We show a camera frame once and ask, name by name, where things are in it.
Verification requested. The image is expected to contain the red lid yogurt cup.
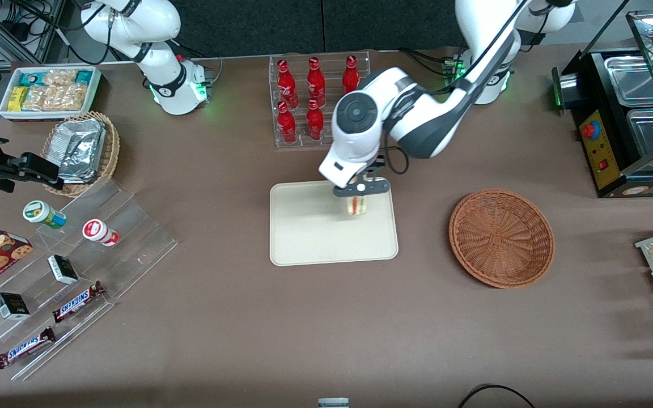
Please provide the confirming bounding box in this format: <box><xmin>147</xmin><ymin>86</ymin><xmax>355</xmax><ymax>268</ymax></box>
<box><xmin>82</xmin><ymin>219</ymin><xmax>121</xmax><ymax>247</ymax></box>

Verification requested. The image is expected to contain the aluminium frame stand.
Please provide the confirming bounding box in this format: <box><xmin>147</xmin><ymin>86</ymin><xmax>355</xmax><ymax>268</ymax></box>
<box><xmin>0</xmin><ymin>0</ymin><xmax>73</xmax><ymax>64</ymax></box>

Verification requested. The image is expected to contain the red cola bottle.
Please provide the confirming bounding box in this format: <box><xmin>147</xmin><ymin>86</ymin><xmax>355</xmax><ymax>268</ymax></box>
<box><xmin>307</xmin><ymin>57</ymin><xmax>327</xmax><ymax>108</ymax></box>
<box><xmin>277</xmin><ymin>58</ymin><xmax>299</xmax><ymax>110</ymax></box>
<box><xmin>306</xmin><ymin>99</ymin><xmax>325</xmax><ymax>141</ymax></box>
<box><xmin>342</xmin><ymin>55</ymin><xmax>361</xmax><ymax>95</ymax></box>
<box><xmin>277</xmin><ymin>101</ymin><xmax>298</xmax><ymax>144</ymax></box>

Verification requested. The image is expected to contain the clear acrylic bottle rack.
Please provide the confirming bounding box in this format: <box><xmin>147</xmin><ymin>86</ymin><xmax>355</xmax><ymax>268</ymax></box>
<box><xmin>269</xmin><ymin>50</ymin><xmax>372</xmax><ymax>150</ymax></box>

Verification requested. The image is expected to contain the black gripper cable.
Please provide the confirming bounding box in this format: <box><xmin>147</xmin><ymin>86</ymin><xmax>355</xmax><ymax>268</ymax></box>
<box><xmin>379</xmin><ymin>144</ymin><xmax>411</xmax><ymax>176</ymax></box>

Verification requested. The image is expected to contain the yellow snack pack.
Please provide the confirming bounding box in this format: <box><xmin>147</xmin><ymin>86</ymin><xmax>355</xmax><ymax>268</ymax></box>
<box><xmin>8</xmin><ymin>86</ymin><xmax>31</xmax><ymax>112</ymax></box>

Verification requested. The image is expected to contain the round brown wicker basket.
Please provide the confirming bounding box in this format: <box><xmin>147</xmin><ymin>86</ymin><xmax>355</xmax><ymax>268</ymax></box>
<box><xmin>449</xmin><ymin>189</ymin><xmax>555</xmax><ymax>289</ymax></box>

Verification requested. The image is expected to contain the black cable loop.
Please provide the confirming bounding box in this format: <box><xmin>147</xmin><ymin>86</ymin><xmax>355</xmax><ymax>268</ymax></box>
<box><xmin>457</xmin><ymin>384</ymin><xmax>537</xmax><ymax>408</ymax></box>

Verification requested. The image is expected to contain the small black carton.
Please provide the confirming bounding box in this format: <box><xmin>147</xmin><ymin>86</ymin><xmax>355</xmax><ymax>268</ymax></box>
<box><xmin>0</xmin><ymin>292</ymin><xmax>31</xmax><ymax>321</ymax></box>
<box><xmin>47</xmin><ymin>254</ymin><xmax>80</xmax><ymax>285</ymax></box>

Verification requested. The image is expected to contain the brown Snickers bar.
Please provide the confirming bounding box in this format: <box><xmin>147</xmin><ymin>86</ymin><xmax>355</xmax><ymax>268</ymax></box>
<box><xmin>0</xmin><ymin>326</ymin><xmax>57</xmax><ymax>370</ymax></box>
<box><xmin>52</xmin><ymin>281</ymin><xmax>105</xmax><ymax>324</ymax></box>

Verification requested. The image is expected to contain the small tan wicker basket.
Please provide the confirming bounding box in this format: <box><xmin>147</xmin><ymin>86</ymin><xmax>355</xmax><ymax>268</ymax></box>
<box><xmin>41</xmin><ymin>111</ymin><xmax>121</xmax><ymax>198</ymax></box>

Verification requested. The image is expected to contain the white rectangular snack bin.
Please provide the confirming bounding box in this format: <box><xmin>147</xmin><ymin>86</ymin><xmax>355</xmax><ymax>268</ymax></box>
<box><xmin>0</xmin><ymin>66</ymin><xmax>102</xmax><ymax>121</ymax></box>

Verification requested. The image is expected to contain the silver foil pack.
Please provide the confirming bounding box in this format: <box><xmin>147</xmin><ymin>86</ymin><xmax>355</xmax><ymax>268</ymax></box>
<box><xmin>57</xmin><ymin>144</ymin><xmax>101</xmax><ymax>184</ymax></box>
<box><xmin>53</xmin><ymin>118</ymin><xmax>107</xmax><ymax>171</ymax></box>

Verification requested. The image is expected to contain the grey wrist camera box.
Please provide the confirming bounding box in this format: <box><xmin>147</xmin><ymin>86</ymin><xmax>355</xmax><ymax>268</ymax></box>
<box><xmin>319</xmin><ymin>148</ymin><xmax>368</xmax><ymax>188</ymax></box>

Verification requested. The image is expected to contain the black yellow food warmer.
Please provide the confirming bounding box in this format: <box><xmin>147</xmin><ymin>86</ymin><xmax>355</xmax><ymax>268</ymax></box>
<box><xmin>552</xmin><ymin>10</ymin><xmax>653</xmax><ymax>198</ymax></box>

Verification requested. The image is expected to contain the cream plastic serving tray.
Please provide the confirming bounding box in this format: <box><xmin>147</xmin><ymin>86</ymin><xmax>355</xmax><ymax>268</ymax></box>
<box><xmin>269</xmin><ymin>180</ymin><xmax>399</xmax><ymax>267</ymax></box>

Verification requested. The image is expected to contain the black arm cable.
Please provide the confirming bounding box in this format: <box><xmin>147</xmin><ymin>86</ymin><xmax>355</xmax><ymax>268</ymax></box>
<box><xmin>446</xmin><ymin>0</ymin><xmax>532</xmax><ymax>92</ymax></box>

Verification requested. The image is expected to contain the green lid yogurt cup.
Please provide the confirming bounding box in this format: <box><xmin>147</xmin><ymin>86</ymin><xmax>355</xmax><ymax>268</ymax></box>
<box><xmin>23</xmin><ymin>200</ymin><xmax>68</xmax><ymax>230</ymax></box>

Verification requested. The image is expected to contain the clear acrylic stepped display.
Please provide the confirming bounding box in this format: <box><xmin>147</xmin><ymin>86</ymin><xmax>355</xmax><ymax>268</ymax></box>
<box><xmin>0</xmin><ymin>180</ymin><xmax>179</xmax><ymax>381</ymax></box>

